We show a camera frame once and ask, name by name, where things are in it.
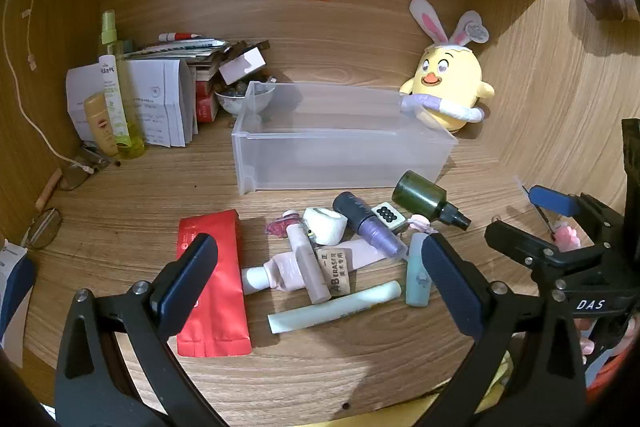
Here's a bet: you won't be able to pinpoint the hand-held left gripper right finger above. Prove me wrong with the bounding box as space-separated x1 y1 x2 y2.
421 233 587 427

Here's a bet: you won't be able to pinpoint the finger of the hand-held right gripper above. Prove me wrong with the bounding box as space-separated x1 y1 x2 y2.
484 221 567 281
528 185 627 239

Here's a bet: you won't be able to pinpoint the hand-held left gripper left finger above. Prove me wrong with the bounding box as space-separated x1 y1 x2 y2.
55 233 226 427

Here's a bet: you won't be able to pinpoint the red foil packet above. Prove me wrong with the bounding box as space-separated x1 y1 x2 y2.
176 209 253 357

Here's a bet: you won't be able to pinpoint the dark green dropper bottle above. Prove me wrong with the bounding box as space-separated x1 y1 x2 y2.
391 170 473 231

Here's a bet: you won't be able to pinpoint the purple mascara bottle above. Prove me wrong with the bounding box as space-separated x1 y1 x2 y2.
332 192 409 259

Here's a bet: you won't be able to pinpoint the pink lip gloss stick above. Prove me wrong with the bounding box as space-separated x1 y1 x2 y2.
286 209 332 306

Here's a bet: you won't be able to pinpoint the clear plastic drawer bin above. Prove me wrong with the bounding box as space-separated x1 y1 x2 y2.
231 81 460 196

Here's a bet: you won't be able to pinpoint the person's right hand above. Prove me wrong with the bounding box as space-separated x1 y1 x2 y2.
574 316 632 365

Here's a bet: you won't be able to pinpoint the small teal tube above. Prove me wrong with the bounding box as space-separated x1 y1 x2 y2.
405 232 432 308

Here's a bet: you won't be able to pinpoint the pink flower ornament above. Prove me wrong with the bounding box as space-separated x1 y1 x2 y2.
554 224 582 252

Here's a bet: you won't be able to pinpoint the pink tube with white cap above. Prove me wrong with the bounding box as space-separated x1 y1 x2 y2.
241 241 382 296

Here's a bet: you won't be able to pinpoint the orange cloth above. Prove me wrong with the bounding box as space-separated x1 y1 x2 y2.
586 347 632 390

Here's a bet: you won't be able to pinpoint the brown eraser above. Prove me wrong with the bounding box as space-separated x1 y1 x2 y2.
316 247 351 296

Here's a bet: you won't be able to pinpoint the pale green tube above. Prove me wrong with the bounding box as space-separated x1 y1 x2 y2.
267 280 403 334

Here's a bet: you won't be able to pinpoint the yellow cloth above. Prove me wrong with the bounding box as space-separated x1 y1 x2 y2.
487 346 517 414

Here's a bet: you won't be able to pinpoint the eyeglasses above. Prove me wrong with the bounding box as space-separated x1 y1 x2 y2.
22 164 121 251

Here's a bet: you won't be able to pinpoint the yellow chick plush toy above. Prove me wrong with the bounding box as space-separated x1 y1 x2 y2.
399 0 496 134

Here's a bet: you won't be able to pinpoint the red box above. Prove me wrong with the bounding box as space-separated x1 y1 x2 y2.
194 66 221 124

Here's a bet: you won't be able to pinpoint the white paper boxes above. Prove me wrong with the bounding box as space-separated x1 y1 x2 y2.
65 59 199 148

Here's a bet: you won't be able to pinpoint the ceramic bowl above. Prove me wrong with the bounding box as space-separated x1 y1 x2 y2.
215 81 276 114

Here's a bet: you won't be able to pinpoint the green spray bottle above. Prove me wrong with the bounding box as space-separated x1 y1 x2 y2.
100 10 147 160

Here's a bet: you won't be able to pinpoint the white blue box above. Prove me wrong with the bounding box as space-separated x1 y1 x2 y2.
0 239 36 368

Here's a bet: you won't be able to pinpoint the white and green tube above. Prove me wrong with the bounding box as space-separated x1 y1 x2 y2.
98 55 132 146

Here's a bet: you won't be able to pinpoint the small white box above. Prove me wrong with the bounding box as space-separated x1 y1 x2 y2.
218 48 267 84

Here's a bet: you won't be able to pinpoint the pink braided charm cord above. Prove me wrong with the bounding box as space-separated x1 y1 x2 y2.
409 214 440 235

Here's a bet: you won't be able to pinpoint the white cable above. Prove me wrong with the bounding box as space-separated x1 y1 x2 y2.
0 0 97 174

